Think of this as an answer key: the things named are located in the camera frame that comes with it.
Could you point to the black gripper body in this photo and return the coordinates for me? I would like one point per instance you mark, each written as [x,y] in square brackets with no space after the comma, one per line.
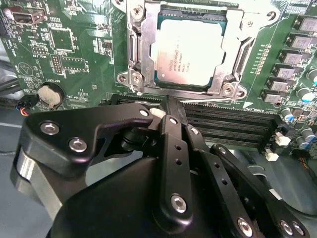
[111,210]

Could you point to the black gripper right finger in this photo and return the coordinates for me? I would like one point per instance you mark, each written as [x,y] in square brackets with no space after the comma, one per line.
[218,173]

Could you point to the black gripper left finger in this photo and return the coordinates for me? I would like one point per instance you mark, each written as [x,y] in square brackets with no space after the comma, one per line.
[111,116]

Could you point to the thin metal locking lever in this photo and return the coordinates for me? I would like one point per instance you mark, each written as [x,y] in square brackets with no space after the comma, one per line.
[139,94]

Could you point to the metal socket cover frame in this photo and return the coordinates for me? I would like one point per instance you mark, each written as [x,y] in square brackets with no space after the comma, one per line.
[148,49]

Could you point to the silver CPU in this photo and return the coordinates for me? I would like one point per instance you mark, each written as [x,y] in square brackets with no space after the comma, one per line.
[188,49]

